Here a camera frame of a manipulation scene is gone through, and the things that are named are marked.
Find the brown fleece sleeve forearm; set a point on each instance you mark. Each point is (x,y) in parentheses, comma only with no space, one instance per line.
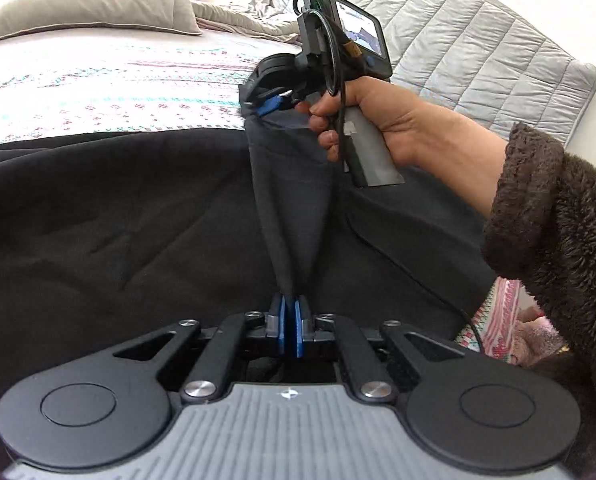
(542,232)

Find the beige pillow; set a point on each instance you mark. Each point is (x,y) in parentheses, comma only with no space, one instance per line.
(22,17)

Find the black pants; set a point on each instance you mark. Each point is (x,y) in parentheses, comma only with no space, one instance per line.
(105,237)

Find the person right hand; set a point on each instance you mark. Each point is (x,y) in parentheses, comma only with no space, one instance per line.
(465,156)

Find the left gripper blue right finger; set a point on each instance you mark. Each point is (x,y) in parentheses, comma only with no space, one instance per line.
(335,338)

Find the grey quilted comforter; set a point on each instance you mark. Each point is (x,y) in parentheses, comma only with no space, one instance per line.
(474,56)

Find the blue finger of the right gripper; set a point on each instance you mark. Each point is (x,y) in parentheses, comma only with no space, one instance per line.
(271,105)

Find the patterned red green bedsheet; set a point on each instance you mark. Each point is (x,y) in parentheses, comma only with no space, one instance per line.
(89,80)

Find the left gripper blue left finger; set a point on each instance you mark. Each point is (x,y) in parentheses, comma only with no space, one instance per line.
(231,344)

